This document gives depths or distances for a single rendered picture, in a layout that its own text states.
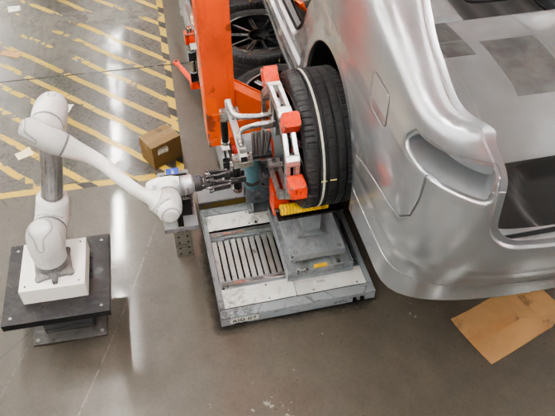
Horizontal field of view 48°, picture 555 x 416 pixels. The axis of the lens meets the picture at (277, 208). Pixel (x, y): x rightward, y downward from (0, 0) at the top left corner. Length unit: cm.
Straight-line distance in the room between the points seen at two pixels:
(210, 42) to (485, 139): 161
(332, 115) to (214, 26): 75
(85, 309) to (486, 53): 234
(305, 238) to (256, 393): 85
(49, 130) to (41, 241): 59
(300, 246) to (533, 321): 128
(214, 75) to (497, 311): 192
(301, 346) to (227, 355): 38
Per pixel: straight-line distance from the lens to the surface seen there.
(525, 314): 361
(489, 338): 346
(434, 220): 213
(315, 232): 342
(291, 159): 274
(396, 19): 223
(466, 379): 331
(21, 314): 324
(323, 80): 284
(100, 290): 321
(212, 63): 320
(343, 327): 335
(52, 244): 306
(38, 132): 269
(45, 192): 312
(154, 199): 266
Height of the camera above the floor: 278
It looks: 46 degrees down
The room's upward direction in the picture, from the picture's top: straight up
